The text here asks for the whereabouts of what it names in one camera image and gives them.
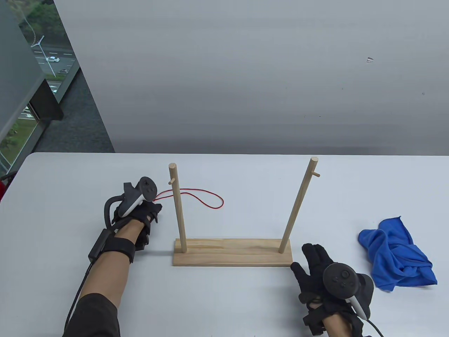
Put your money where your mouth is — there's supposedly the person's right hand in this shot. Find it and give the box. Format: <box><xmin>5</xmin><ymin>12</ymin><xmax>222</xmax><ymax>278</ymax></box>
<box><xmin>290</xmin><ymin>243</ymin><xmax>365</xmax><ymax>337</ymax></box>

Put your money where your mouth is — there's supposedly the person's left hand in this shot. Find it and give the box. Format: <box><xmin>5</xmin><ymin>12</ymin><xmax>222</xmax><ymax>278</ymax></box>
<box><xmin>112</xmin><ymin>202</ymin><xmax>163</xmax><ymax>251</ymax></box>

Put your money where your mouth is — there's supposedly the red elastic cord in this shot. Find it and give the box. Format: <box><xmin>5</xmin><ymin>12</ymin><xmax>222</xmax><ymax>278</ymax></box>
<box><xmin>154</xmin><ymin>189</ymin><xmax>224</xmax><ymax>210</ymax></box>

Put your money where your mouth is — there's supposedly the blue towel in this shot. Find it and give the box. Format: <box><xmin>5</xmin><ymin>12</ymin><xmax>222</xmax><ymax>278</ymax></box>
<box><xmin>358</xmin><ymin>216</ymin><xmax>438</xmax><ymax>292</ymax></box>

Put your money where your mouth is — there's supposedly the wooden rack with two posts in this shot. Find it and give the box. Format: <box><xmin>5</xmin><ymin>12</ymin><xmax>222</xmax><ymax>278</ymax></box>
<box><xmin>168</xmin><ymin>157</ymin><xmax>320</xmax><ymax>267</ymax></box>

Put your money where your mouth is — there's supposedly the person's left forearm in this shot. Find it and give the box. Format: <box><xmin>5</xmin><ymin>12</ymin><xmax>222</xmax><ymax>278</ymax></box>
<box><xmin>63</xmin><ymin>219</ymin><xmax>146</xmax><ymax>337</ymax></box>

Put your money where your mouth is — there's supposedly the person's right forearm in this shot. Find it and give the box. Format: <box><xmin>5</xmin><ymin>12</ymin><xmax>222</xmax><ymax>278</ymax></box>
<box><xmin>324</xmin><ymin>312</ymin><xmax>353</xmax><ymax>337</ymax></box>

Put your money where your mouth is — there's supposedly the dark grey left hand controller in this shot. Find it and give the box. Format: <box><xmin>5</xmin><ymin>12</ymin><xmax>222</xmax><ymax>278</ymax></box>
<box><xmin>104</xmin><ymin>177</ymin><xmax>157</xmax><ymax>232</ymax></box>

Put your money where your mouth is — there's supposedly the dark grey hand controller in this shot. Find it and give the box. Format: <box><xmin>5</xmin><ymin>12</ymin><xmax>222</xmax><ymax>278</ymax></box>
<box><xmin>104</xmin><ymin>177</ymin><xmax>157</xmax><ymax>232</ymax></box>
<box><xmin>323</xmin><ymin>263</ymin><xmax>374</xmax><ymax>321</ymax></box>

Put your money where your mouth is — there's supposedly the dark grey right hand controller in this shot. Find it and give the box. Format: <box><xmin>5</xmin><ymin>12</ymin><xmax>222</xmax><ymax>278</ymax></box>
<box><xmin>323</xmin><ymin>263</ymin><xmax>374</xmax><ymax>321</ymax></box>

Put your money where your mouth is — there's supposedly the black panel base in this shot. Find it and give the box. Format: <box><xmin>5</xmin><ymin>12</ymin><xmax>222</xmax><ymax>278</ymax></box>
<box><xmin>29</xmin><ymin>80</ymin><xmax>64</xmax><ymax>121</ymax></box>

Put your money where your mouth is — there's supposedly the red and black chair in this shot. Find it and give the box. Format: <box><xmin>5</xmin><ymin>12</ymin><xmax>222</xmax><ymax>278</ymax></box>
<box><xmin>0</xmin><ymin>171</ymin><xmax>18</xmax><ymax>204</ymax></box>

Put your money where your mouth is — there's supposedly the glass window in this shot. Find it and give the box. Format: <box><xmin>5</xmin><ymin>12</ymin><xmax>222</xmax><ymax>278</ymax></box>
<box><xmin>0</xmin><ymin>0</ymin><xmax>82</xmax><ymax>176</ymax></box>

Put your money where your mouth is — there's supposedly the grey frosted panel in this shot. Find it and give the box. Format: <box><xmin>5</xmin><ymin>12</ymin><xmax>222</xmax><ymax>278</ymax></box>
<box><xmin>0</xmin><ymin>0</ymin><xmax>48</xmax><ymax>139</ymax></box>

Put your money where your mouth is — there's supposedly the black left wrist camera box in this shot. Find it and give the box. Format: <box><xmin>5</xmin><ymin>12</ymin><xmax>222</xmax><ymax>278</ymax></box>
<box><xmin>88</xmin><ymin>229</ymin><xmax>136</xmax><ymax>264</ymax></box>

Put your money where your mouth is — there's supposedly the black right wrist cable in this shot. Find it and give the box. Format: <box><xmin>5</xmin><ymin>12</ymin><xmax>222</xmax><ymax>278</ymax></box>
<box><xmin>367</xmin><ymin>318</ymin><xmax>384</xmax><ymax>337</ymax></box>

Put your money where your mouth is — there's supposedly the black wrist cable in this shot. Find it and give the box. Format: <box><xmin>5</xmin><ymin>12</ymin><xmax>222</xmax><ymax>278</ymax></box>
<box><xmin>367</xmin><ymin>318</ymin><xmax>384</xmax><ymax>337</ymax></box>
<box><xmin>63</xmin><ymin>262</ymin><xmax>93</xmax><ymax>334</ymax></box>

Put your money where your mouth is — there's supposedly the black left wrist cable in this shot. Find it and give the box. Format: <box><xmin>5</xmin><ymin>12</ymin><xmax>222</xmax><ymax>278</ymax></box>
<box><xmin>63</xmin><ymin>262</ymin><xmax>93</xmax><ymax>334</ymax></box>

